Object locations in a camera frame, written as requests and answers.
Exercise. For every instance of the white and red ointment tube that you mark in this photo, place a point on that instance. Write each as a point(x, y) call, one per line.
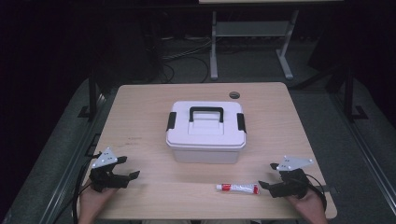
point(239, 188)

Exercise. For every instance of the white metal stand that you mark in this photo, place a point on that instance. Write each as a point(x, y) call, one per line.
point(249, 28)

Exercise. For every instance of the white plastic storage box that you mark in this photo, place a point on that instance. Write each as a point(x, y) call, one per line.
point(205, 155)

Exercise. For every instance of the black table edge bracket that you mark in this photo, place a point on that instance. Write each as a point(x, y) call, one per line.
point(92, 144)

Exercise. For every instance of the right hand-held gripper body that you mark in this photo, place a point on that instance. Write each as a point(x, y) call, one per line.
point(292, 185)

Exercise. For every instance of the grey metal floor rail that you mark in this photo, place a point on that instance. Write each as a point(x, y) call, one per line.
point(370, 161)
point(70, 174)

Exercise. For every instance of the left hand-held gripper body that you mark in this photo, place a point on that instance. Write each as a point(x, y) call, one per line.
point(102, 180)

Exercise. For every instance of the person's right hand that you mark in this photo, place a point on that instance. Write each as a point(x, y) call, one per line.
point(311, 205)

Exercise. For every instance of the person's left hand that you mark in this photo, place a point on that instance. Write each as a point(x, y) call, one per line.
point(93, 202)

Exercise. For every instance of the black metal stand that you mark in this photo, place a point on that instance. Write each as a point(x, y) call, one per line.
point(349, 99)
point(92, 99)

